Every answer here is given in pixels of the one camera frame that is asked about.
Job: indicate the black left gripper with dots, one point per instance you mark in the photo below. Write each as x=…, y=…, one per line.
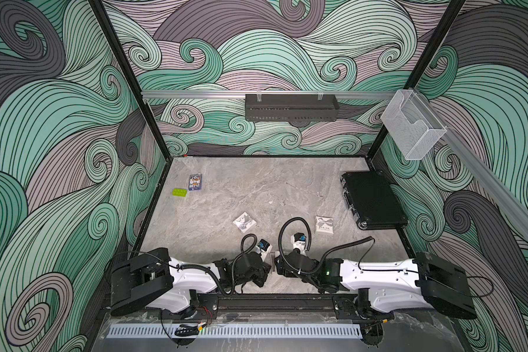
x=264, y=270

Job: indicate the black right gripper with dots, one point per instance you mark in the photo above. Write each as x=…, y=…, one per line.
x=281, y=260

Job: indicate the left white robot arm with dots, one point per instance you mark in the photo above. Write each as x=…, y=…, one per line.
x=156, y=280

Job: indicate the blue playing card box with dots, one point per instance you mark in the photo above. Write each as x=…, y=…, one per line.
x=195, y=182

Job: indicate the black case on table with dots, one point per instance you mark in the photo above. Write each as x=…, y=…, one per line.
x=371, y=201

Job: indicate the green toy building brick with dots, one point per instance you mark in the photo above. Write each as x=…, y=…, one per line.
x=179, y=192

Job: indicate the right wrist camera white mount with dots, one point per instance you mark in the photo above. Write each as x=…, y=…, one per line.
x=299, y=242

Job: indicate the right black corner post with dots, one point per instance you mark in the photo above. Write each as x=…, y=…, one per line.
x=435, y=40

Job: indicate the white slotted cable duct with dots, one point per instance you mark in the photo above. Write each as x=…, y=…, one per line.
x=266, y=330

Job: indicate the black wall tray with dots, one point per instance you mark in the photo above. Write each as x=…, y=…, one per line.
x=291, y=108

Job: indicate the aluminium wall rail back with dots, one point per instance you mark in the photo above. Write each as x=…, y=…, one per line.
x=240, y=94

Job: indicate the aluminium wall rail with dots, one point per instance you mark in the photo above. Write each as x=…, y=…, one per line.
x=240, y=94
x=492, y=144

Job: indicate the clear acrylic wall holder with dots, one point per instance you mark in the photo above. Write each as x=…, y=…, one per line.
x=413, y=124

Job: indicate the aluminium wall rail right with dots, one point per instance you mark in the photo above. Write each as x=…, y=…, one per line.
x=492, y=144

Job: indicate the black corner frame post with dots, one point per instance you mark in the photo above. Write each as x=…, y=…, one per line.
x=112, y=39

